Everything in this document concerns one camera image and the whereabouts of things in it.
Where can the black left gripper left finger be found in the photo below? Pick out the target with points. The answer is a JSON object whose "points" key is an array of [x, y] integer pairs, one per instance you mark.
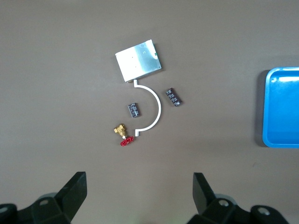
{"points": [[76, 191]]}

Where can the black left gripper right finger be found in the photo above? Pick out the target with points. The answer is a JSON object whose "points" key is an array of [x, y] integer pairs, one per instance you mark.
{"points": [[202, 192]]}

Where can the long dark brown capacitor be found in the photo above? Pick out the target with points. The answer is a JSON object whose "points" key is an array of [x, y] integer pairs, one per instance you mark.
{"points": [[173, 97]]}

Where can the short dark brown capacitor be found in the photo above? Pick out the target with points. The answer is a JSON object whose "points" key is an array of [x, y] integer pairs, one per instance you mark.
{"points": [[134, 110]]}

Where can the blue plastic tray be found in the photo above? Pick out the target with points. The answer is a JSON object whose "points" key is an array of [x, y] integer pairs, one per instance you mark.
{"points": [[282, 112]]}

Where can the silver metal plate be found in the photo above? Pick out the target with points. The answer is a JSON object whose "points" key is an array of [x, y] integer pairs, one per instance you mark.
{"points": [[137, 60]]}

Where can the white curved plastic bracket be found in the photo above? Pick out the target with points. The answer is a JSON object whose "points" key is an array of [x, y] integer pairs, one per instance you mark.
{"points": [[160, 108]]}

